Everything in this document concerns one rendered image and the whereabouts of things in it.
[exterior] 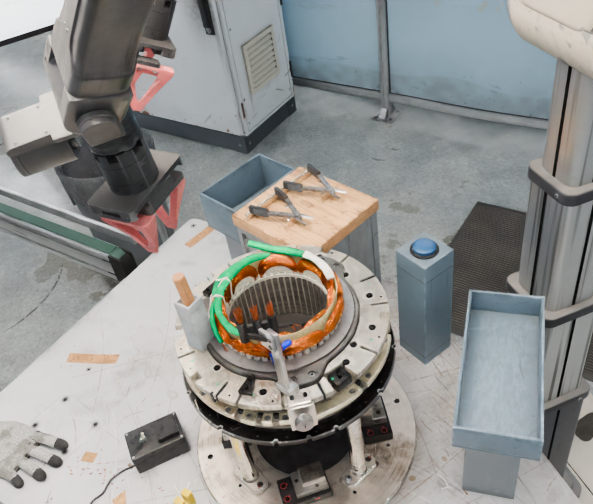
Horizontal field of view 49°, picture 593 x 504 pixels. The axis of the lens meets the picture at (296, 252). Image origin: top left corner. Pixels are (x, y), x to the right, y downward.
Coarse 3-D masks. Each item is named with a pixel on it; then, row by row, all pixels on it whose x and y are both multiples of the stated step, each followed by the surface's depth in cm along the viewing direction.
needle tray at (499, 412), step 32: (480, 320) 99; (512, 320) 98; (544, 320) 92; (480, 352) 94; (512, 352) 94; (480, 384) 90; (512, 384) 90; (480, 416) 87; (512, 416) 86; (480, 448) 83; (512, 448) 81; (480, 480) 101; (512, 480) 99
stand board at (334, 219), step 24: (264, 192) 125; (288, 192) 124; (312, 192) 123; (336, 192) 122; (360, 192) 121; (240, 216) 120; (312, 216) 117; (336, 216) 116; (360, 216) 116; (264, 240) 117; (288, 240) 113; (312, 240) 112; (336, 240) 114
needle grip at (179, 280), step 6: (174, 276) 85; (180, 276) 85; (174, 282) 84; (180, 282) 84; (186, 282) 85; (180, 288) 85; (186, 288) 86; (180, 294) 86; (186, 294) 86; (192, 294) 88; (186, 300) 87; (192, 300) 88
